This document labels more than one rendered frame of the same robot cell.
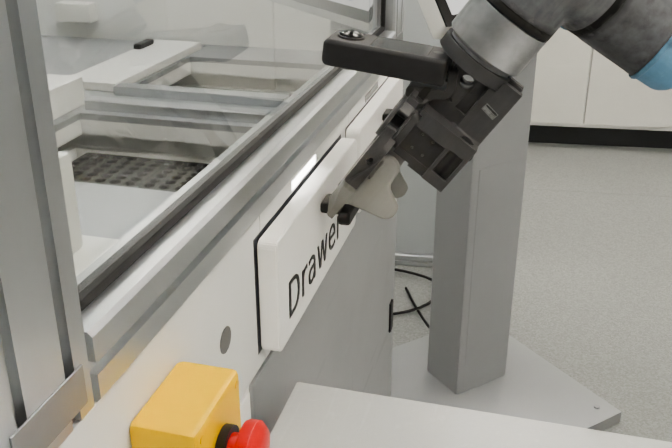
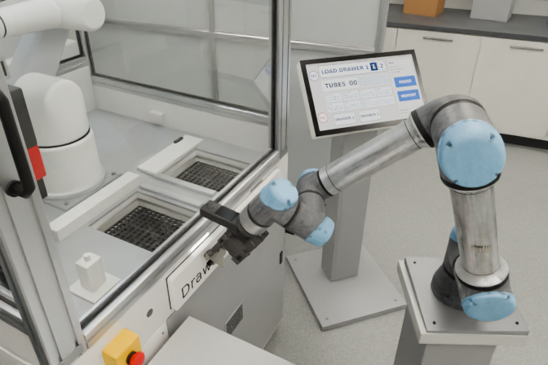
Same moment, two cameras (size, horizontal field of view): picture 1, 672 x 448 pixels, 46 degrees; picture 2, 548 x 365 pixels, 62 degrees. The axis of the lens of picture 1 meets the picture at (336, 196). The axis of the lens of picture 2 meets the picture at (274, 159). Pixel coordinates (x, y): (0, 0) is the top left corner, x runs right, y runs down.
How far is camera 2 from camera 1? 68 cm
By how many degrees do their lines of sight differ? 13
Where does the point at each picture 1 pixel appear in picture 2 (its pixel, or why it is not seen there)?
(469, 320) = (337, 251)
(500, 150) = not seen: hidden behind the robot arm
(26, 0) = (60, 274)
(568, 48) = (457, 83)
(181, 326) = (125, 318)
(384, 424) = (209, 340)
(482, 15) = (245, 217)
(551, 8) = (265, 221)
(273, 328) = (174, 304)
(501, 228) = (355, 213)
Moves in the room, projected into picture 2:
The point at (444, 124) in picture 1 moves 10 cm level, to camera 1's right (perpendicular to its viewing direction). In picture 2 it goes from (236, 244) to (276, 251)
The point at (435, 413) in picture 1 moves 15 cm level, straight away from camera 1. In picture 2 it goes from (228, 339) to (251, 297)
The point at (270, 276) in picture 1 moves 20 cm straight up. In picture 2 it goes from (171, 289) to (162, 226)
